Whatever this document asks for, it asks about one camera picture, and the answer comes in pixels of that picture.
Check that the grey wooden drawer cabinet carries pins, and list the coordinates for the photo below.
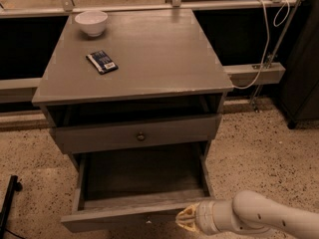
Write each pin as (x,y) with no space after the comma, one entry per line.
(167,69)

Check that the grey metal railing frame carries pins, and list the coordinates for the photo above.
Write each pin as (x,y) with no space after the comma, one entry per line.
(14,9)

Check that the dark blue snack packet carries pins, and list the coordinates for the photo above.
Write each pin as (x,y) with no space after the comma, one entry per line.
(102,62)

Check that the dark cabinet at right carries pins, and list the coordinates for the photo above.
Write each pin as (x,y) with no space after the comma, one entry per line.
(299,89)

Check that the white ceramic bowl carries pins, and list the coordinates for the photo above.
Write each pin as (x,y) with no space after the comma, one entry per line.
(92,23)

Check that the yellow translucent gripper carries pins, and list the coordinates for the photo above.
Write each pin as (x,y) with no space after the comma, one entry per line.
(203,217)

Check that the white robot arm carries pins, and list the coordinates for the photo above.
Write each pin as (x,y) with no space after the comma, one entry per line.
(248,213)

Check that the thin metal tripod leg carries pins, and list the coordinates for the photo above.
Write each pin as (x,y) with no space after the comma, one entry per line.
(265,66)

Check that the black stand base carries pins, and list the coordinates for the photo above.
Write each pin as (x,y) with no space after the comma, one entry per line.
(13,186)

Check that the grey top drawer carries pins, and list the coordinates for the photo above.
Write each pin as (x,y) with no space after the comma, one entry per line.
(122,135)

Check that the grey drawer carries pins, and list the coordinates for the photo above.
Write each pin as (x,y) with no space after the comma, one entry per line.
(122,135)
(127,187)

